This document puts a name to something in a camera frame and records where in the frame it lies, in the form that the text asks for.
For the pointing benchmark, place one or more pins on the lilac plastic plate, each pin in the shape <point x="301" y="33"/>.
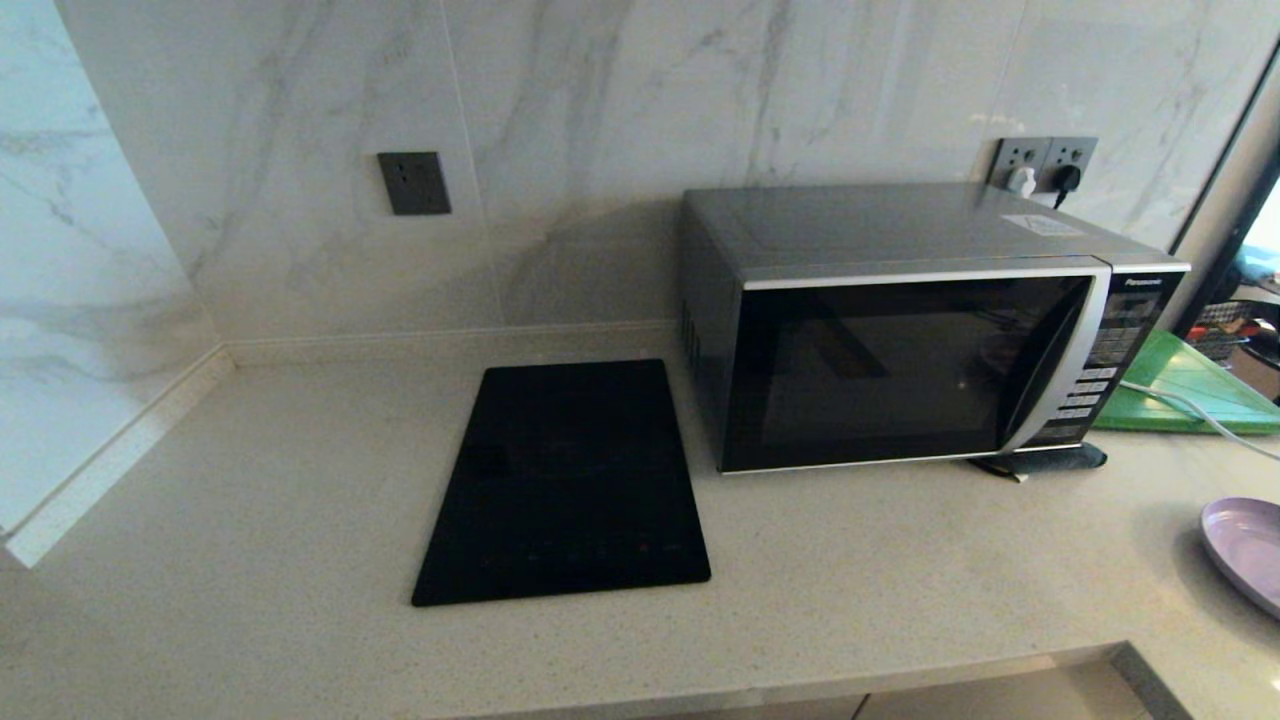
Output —
<point x="1250" y="545"/>

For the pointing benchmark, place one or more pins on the silver Panasonic microwave oven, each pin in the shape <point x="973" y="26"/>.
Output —
<point x="900" y="225"/>

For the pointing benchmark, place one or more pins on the dark cloth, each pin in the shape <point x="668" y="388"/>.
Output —
<point x="1050" y="460"/>

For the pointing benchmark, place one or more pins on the black glass induction cooktop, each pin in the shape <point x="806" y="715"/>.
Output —
<point x="565" y="490"/>

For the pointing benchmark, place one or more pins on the white power plug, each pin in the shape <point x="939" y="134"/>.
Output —
<point x="1022" y="181"/>

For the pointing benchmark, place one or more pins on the black power plug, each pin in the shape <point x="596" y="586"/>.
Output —
<point x="1067" y="178"/>

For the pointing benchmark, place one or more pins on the beige cabinet door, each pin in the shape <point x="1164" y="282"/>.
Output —
<point x="1000" y="695"/>

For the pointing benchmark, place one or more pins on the green cutting board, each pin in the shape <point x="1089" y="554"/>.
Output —
<point x="1190" y="390"/>

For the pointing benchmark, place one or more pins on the blue background object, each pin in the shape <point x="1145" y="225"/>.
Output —
<point x="1260" y="265"/>

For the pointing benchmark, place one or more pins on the dark grey wall socket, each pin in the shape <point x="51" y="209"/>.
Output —
<point x="414" y="184"/>

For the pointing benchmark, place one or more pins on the dark window frame post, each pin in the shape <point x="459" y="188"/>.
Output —
<point x="1215" y="225"/>

